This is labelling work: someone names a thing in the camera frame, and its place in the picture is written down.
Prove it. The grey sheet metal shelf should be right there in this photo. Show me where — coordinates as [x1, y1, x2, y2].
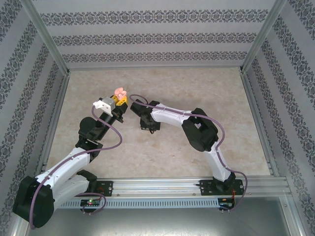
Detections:
[14, 196, 306, 236]

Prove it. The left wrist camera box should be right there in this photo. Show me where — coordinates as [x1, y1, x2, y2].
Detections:
[92, 97, 116, 116]

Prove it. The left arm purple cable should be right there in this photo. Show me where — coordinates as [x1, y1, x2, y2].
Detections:
[29, 104, 123, 230]

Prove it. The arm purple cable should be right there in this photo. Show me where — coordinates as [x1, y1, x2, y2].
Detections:
[129, 94, 249, 213]
[29, 104, 123, 230]

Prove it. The aluminium table side rail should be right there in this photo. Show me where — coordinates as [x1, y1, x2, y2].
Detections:
[34, 70, 72, 179]
[240, 70, 281, 177]

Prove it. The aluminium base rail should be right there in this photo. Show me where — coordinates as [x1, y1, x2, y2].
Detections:
[23, 178, 288, 198]

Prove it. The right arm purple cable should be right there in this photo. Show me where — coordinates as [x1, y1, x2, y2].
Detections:
[129, 94, 249, 213]

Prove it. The aluminium frame post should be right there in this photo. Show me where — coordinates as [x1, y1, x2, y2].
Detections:
[19, 0, 71, 77]
[240, 0, 287, 74]

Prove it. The slotted grey cable duct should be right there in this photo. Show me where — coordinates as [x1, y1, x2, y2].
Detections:
[53, 198, 220, 209]

